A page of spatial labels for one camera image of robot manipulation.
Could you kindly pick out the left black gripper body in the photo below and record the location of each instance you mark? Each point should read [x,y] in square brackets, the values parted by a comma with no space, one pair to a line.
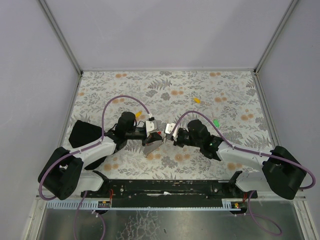
[147,139]

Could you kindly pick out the red grey key organizer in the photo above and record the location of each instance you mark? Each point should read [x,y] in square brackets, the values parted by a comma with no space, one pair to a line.
[150,147]

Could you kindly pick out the orange tag key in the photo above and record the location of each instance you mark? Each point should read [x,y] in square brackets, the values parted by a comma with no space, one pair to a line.
[138,114]

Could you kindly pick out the green tag key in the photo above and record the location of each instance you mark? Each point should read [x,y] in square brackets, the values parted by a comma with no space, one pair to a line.
[215,121]

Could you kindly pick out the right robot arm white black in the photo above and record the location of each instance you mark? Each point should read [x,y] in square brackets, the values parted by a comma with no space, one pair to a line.
[277,171]

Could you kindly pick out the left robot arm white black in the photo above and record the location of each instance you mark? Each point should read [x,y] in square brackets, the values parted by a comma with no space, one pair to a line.
[72,170]

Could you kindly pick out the yellow tag key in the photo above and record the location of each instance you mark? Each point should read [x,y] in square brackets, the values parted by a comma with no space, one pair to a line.
[200,102]

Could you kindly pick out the floral table mat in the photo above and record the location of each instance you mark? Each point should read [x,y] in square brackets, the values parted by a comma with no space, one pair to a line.
[168,95]

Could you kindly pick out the black cloth cap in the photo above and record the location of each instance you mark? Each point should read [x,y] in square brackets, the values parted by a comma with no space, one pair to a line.
[89,145]

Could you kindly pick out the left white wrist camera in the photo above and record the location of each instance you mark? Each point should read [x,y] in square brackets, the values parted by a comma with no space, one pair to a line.
[151,125]

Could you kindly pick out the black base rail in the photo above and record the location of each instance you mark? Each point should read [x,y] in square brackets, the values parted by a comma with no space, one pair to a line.
[170,194]

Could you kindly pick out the aluminium frame posts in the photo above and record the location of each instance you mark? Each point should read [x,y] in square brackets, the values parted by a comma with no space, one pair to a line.
[150,35]

